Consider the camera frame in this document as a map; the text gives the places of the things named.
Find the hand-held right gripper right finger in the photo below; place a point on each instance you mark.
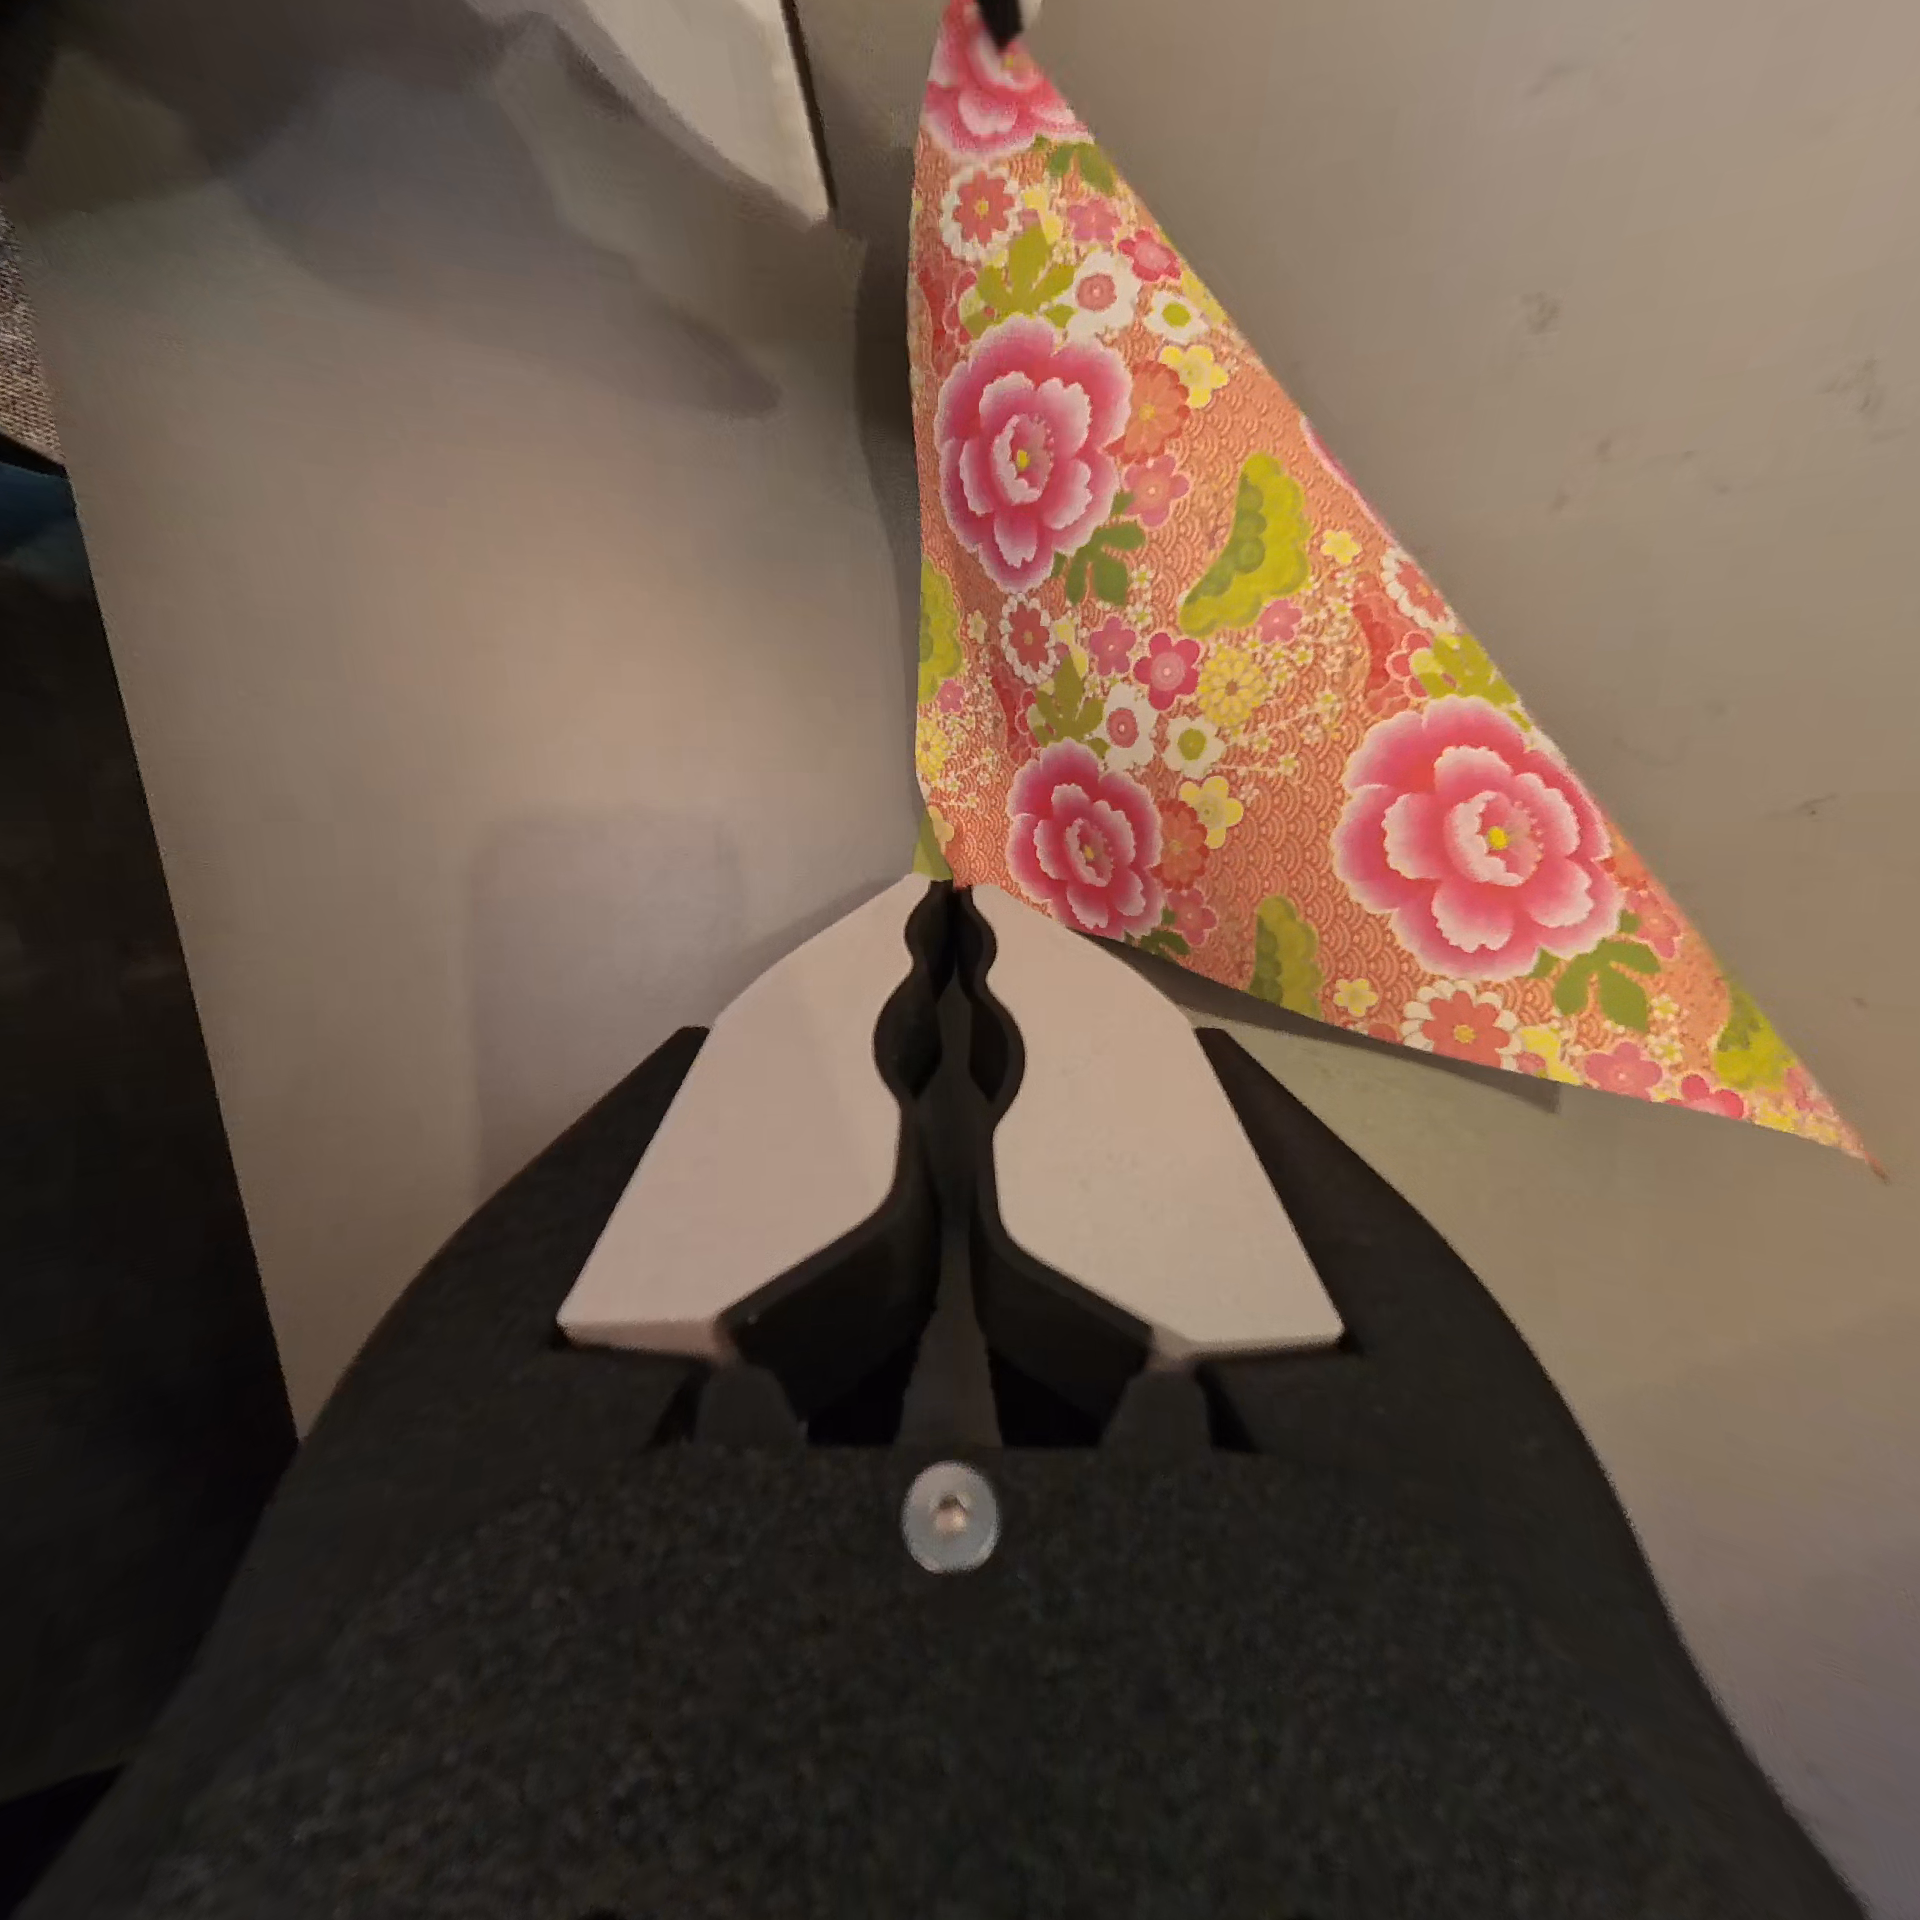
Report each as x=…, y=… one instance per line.
x=1153, y=1184

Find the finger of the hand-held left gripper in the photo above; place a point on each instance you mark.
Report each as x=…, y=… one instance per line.
x=719, y=77

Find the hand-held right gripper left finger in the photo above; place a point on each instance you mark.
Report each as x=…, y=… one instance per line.
x=749, y=1170

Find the floral origami paper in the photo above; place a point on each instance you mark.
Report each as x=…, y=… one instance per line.
x=1201, y=675

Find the person's dark clothing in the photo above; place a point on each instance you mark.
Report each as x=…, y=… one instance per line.
x=104, y=1201

